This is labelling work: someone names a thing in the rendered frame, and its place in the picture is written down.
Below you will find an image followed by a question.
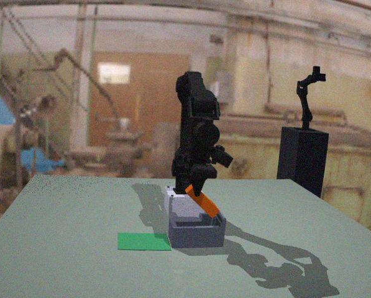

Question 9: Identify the orange l-shaped part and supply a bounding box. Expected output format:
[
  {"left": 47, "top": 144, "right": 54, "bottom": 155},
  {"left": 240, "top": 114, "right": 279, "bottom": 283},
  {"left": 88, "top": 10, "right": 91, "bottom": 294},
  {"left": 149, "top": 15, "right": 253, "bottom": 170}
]
[{"left": 185, "top": 184, "right": 220, "bottom": 218}]

